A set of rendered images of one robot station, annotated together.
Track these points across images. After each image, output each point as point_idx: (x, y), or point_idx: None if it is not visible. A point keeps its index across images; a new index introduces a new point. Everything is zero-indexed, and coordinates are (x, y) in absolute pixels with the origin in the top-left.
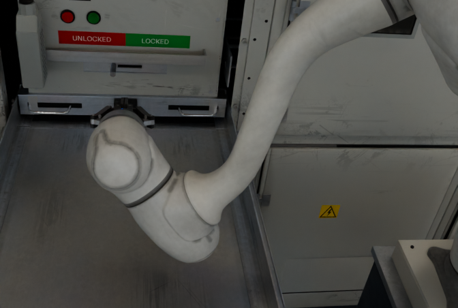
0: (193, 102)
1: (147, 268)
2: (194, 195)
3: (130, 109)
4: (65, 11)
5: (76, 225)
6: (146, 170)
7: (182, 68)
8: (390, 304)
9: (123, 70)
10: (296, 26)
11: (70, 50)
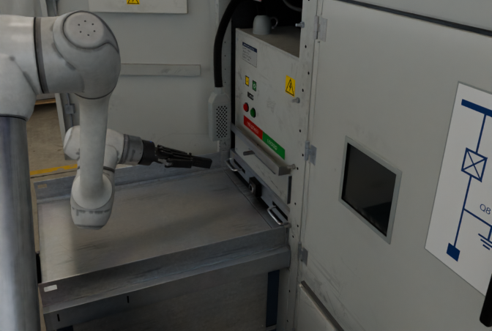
0: (281, 207)
1: (110, 239)
2: (77, 179)
3: (181, 157)
4: (245, 102)
5: (140, 207)
6: (72, 149)
7: (281, 175)
8: None
9: (260, 158)
10: None
11: (246, 130)
